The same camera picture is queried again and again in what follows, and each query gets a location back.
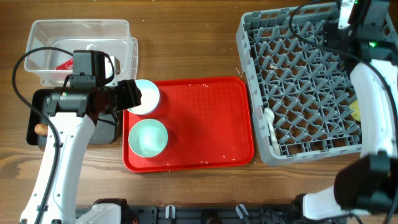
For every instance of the red snack wrapper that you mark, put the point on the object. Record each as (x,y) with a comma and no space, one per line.
(68,65)

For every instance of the white bowl with rice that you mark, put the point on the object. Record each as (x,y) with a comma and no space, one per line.
(149,100)

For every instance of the carrot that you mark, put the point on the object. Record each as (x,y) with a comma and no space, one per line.
(41,129)

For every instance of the mint green bowl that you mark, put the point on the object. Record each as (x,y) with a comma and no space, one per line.
(148,138)

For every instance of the white plastic spoon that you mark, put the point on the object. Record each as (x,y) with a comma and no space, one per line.
(270,119)

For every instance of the yellow plastic cup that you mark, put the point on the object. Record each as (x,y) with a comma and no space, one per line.
(355,111)

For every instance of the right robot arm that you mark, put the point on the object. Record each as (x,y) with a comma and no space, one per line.
(369,185)

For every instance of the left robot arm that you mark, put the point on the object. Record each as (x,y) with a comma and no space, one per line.
(72,114)

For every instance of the black waste tray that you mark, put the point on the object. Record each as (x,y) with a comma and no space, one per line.
(104,133)

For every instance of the grey dishwasher rack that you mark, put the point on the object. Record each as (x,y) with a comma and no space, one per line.
(303,86)

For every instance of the clear plastic bin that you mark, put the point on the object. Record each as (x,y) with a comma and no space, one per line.
(112,36)

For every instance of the red serving tray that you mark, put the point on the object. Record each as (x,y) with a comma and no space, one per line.
(208,121)

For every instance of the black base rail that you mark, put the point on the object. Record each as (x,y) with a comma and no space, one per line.
(180,215)

